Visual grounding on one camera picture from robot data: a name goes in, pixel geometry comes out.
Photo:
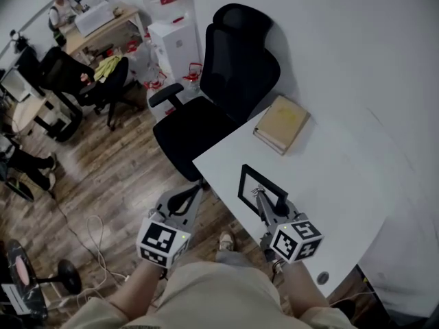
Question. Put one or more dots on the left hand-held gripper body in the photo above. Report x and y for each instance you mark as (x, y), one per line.
(159, 240)

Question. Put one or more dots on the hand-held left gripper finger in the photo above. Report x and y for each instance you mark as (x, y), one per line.
(193, 211)
(164, 207)

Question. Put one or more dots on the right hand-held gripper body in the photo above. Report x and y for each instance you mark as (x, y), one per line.
(295, 238)

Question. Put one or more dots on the black picture frame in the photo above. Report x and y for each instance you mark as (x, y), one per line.
(247, 183)

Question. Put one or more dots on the person's right forearm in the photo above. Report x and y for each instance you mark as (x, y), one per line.
(305, 290)

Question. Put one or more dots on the person's left forearm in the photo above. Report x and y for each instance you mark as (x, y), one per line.
(137, 293)

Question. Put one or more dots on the round grey desk grommet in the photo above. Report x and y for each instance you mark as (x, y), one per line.
(322, 278)

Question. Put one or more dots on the person's beige shoe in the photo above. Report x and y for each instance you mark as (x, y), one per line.
(226, 242)

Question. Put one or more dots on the person's grey trousers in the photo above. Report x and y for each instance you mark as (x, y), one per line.
(233, 257)

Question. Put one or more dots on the person's beige shirt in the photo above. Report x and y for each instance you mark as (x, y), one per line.
(212, 296)

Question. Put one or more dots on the tan book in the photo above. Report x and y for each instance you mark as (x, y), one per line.
(283, 122)

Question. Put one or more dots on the black standing fan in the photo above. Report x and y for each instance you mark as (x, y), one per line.
(70, 276)

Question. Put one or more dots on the black high-back office chair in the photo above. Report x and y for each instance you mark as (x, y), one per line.
(236, 63)

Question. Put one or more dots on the black green-trimmed bag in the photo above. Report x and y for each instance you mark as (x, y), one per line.
(17, 190)

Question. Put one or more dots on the yellow cloth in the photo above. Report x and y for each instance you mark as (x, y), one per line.
(106, 67)

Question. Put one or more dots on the white water dispenser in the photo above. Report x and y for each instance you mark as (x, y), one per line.
(175, 46)

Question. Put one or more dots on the light wood side table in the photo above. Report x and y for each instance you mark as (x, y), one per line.
(27, 110)

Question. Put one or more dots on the wooden table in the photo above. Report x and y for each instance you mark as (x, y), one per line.
(85, 39)

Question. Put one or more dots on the computer monitor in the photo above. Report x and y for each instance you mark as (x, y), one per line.
(13, 84)

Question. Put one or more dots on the white box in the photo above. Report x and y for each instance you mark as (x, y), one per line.
(94, 19)

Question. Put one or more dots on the black camera on tripod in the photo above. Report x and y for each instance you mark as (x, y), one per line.
(21, 43)

